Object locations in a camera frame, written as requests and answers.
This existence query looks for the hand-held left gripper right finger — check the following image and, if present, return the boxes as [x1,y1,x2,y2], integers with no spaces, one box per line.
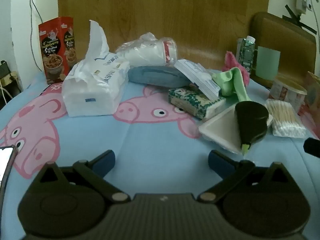
[197,150,295,203]

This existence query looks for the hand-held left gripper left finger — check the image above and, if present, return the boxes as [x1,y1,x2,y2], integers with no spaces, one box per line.
[32,150,130,203]

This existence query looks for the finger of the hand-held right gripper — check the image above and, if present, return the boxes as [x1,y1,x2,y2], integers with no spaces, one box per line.
[303,137,320,158]

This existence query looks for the white foam tray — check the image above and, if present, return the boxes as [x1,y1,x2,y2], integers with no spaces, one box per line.
[199,102,274,154]

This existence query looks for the pack of cotton swabs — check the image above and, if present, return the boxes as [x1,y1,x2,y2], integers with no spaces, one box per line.
[265,99,307,138]

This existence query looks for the dark cone bottle green tip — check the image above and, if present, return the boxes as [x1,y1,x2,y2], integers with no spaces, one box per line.
[234,101,269,155]

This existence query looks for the green floral tissue pack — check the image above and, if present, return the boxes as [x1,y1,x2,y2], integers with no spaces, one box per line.
[168,86,227,120]

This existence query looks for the instant noodle cup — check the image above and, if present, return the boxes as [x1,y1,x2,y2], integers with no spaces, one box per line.
[269,76,307,113]

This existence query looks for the large white tissue pack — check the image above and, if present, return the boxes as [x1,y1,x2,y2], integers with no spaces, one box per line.
[62,19,130,117]

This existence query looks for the light green cloth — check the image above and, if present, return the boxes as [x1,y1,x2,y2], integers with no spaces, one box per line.
[212,67,250,103]

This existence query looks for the smartphone with lit screen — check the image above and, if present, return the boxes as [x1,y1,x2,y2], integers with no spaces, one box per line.
[0,145,18,198]

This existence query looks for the pink fluffy cloth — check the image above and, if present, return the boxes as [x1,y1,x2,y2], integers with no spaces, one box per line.
[222,51,251,87]

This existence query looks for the green patterned drink carton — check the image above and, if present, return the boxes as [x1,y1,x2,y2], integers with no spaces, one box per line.
[235,35,256,75]

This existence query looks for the bagged stack of plastic cups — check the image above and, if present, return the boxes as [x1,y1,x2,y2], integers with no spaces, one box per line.
[115,32,178,67]

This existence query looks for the red cereal box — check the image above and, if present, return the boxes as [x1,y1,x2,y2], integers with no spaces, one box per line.
[38,17,75,85]

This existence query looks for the black tape strips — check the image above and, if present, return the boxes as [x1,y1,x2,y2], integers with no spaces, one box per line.
[282,5,318,34]

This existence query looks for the wooden headboard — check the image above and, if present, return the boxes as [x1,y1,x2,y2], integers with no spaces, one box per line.
[56,0,272,70]

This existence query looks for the black wall cable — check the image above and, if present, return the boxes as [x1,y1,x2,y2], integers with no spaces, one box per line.
[26,0,47,73]

